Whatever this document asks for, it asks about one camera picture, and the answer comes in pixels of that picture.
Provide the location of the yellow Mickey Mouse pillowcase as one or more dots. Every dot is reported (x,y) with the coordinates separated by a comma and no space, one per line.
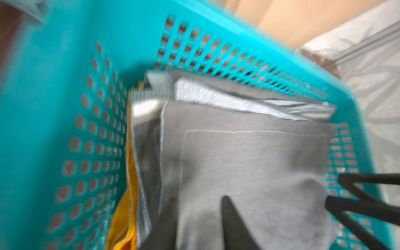
(123,229)

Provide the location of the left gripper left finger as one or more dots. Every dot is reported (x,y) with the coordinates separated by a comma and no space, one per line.
(163,235)

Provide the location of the teal plastic basket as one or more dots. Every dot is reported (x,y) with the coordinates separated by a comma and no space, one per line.
(64,98)

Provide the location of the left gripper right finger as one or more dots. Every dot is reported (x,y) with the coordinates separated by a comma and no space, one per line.
(235,232)

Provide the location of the plain grey pillowcase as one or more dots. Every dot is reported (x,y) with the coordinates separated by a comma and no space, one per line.
(199,138)

